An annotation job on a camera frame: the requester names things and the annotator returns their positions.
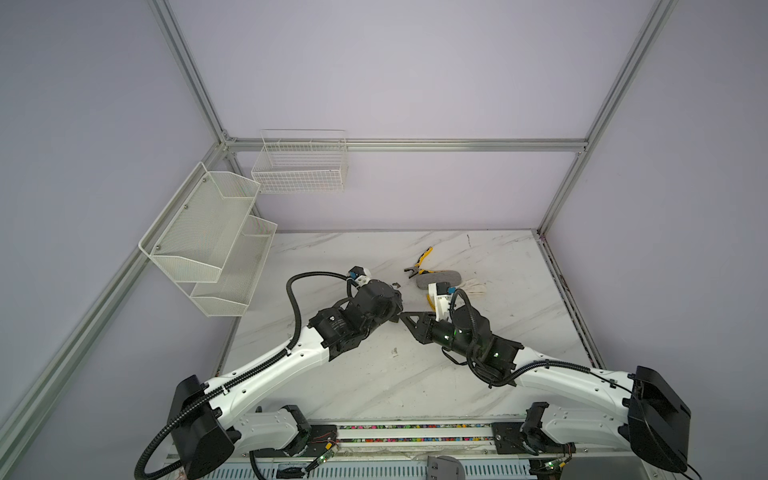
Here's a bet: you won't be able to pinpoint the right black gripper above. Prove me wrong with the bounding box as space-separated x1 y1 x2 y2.
397 309 477 361

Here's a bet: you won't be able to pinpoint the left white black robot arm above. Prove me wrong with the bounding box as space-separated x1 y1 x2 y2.
144 279 403 479

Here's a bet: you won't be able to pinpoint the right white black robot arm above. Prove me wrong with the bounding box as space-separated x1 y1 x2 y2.
399 306 692 475

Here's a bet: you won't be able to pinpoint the white yellow-cuffed work glove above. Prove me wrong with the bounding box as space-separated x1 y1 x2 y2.
455 279 486 301

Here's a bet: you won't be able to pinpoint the yellow black pliers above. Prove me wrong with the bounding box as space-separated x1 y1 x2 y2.
403 246 433 279

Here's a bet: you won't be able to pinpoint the grey oval felt case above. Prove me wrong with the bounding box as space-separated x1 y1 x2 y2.
414 270 463 290

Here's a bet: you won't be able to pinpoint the grey object at front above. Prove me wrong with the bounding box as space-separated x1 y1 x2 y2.
426 455 466 480

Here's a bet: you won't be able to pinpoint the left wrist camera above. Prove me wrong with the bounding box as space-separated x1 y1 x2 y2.
348 266 372 287

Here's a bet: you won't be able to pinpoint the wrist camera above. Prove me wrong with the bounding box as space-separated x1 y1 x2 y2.
348 266 372 287
427 282 456 321

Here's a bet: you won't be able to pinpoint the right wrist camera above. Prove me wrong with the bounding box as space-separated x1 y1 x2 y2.
427 282 456 321

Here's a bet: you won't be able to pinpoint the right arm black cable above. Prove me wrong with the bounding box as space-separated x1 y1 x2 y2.
442 289 703 480

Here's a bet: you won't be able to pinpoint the front aluminium rail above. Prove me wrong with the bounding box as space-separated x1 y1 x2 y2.
157 415 678 480

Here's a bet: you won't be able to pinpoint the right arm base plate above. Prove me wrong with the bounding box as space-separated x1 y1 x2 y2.
491 422 576 456

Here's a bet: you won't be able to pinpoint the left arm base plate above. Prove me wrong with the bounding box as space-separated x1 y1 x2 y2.
296 424 338 458

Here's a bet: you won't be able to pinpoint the white wire basket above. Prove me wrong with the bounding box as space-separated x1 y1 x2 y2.
251 129 348 194

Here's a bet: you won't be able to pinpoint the left black corrugated cable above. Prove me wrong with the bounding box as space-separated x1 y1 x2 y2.
133 271 361 480

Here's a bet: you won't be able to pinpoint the aluminium frame structure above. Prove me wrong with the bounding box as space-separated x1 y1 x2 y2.
1 1 676 478

